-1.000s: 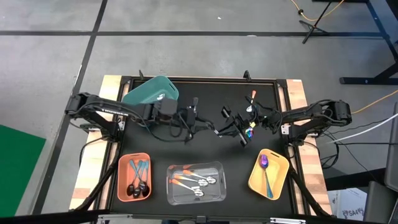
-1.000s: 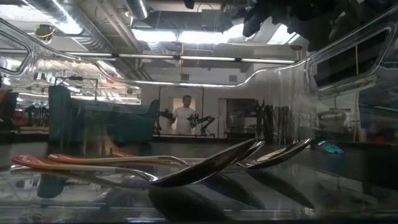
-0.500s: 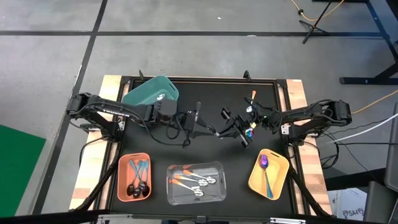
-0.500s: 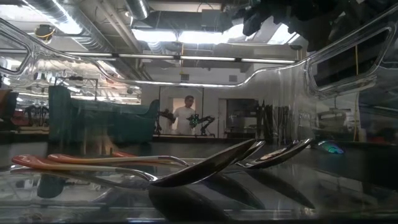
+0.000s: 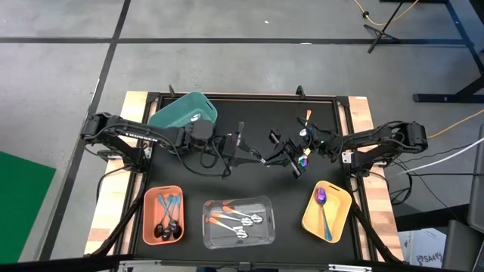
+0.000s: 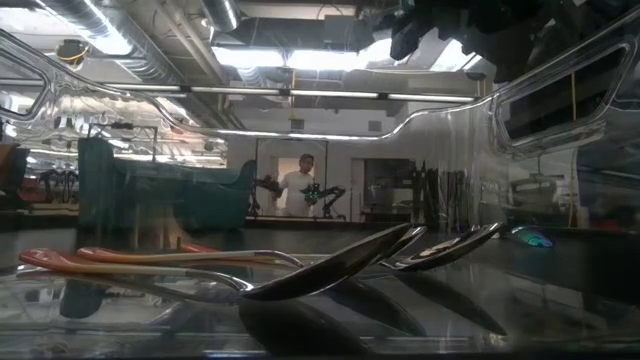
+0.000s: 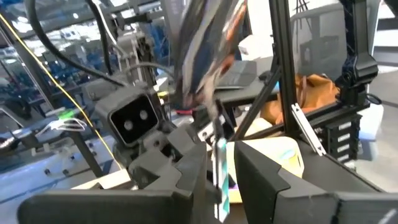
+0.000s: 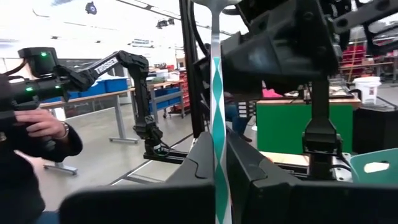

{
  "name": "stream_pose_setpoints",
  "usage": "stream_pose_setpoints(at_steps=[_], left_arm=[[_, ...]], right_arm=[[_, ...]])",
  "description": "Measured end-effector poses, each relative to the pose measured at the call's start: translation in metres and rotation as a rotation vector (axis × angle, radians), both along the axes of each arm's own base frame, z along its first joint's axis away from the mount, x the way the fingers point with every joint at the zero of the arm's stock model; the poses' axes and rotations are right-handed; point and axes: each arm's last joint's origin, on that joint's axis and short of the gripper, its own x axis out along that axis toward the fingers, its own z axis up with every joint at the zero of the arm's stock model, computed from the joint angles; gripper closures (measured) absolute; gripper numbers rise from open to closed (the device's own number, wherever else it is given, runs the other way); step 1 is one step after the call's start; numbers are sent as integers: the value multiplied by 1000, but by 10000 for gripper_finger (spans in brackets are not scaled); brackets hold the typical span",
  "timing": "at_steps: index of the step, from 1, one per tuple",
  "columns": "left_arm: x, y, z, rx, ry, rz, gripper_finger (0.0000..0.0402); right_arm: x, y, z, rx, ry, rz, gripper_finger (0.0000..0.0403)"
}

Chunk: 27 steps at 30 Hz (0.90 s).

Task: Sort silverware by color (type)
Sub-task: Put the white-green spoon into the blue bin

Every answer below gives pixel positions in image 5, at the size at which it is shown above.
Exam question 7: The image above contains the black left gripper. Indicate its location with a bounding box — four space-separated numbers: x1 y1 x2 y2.
218 121 265 168

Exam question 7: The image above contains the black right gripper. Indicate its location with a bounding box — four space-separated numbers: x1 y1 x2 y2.
264 130 324 179

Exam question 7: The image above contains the clear plastic bin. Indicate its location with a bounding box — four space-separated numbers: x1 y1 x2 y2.
202 195 276 251

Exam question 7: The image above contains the yellow plastic bin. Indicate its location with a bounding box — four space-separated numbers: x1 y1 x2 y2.
301 180 353 244

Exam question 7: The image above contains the teal plastic bin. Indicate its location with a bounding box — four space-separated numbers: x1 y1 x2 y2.
147 91 219 131

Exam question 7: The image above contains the orange plastic bin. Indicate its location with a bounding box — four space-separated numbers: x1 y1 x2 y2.
142 184 185 246

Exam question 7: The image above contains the black diagonal strut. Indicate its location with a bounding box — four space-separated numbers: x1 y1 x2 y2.
85 172 147 258
349 206 404 264

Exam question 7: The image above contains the black tripod stand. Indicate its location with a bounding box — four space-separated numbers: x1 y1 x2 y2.
362 0 408 54

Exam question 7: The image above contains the white cardboard box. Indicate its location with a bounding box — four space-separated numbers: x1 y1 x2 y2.
397 227 448 270

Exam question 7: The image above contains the black chair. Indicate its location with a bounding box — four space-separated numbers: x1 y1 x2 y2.
441 124 484 272

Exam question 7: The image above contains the long black crossbar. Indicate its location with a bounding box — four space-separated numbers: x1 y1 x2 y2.
0 253 484 272

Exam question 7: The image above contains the green floor mat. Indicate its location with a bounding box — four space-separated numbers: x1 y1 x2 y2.
0 151 57 264

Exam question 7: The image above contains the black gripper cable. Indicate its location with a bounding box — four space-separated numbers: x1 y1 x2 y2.
172 143 232 178

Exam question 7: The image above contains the white cable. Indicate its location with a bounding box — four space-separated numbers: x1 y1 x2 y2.
395 136 484 177

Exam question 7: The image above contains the black desk frame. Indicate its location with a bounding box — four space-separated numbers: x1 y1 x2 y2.
411 0 484 104

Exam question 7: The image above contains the black floor cable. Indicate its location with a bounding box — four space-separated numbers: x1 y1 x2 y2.
389 143 484 207

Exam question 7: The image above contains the yellow cable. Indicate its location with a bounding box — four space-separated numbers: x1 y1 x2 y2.
352 0 420 27
427 108 484 140

